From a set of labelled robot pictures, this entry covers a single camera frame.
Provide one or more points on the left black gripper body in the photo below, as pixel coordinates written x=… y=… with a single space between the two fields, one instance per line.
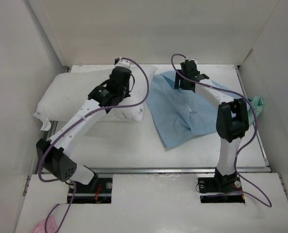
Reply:
x=126 y=93

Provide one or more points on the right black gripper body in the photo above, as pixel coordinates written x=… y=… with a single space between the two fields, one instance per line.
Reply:
x=183 y=80

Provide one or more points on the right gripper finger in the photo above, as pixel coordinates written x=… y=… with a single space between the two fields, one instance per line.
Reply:
x=190 y=85
x=179 y=81

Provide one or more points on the blue pillowcase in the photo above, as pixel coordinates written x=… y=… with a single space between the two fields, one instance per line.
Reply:
x=179 y=115

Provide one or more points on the white pillow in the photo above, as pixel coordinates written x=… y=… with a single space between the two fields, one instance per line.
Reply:
x=68 y=91

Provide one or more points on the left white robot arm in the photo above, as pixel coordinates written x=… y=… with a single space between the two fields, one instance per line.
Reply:
x=55 y=153

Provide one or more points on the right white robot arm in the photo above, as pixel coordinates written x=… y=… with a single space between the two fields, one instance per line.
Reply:
x=231 y=125

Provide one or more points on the pink cloth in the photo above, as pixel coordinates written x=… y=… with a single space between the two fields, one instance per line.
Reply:
x=50 y=225

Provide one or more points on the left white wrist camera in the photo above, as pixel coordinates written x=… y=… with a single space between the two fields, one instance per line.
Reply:
x=120 y=62

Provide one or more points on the aluminium front rail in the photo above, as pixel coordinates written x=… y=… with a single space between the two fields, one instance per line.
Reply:
x=184 y=170

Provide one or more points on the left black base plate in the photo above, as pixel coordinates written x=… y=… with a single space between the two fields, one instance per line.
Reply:
x=100 y=194

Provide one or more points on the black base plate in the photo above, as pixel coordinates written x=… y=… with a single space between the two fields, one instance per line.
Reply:
x=212 y=191
x=100 y=194

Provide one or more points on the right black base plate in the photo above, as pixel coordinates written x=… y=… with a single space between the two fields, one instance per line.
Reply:
x=212 y=191

